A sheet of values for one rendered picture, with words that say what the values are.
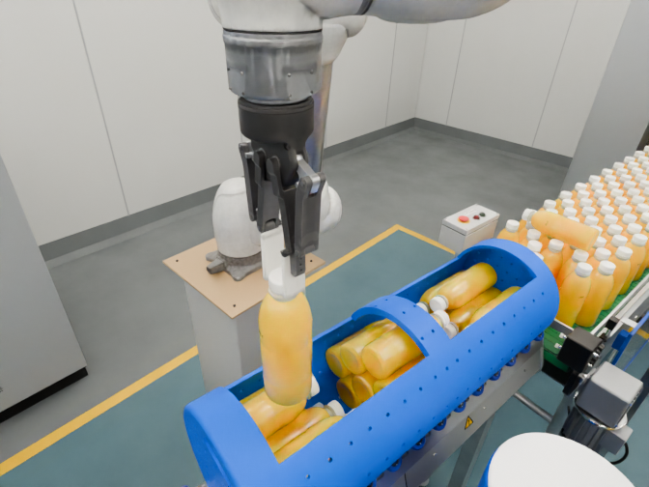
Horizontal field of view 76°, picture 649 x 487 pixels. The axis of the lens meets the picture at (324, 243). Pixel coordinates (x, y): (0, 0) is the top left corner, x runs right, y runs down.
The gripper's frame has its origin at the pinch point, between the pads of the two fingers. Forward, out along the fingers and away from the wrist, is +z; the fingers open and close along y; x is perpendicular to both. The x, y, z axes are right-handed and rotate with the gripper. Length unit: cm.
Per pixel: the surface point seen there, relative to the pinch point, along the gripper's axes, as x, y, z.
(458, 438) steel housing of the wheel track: 41, 11, 64
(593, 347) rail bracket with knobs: 82, 21, 51
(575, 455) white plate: 44, 32, 47
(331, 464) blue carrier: 1.1, 9.7, 32.9
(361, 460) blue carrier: 6.3, 11.2, 35.6
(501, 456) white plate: 33, 23, 47
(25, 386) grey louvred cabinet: -49, -147, 133
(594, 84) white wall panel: 480, -138, 60
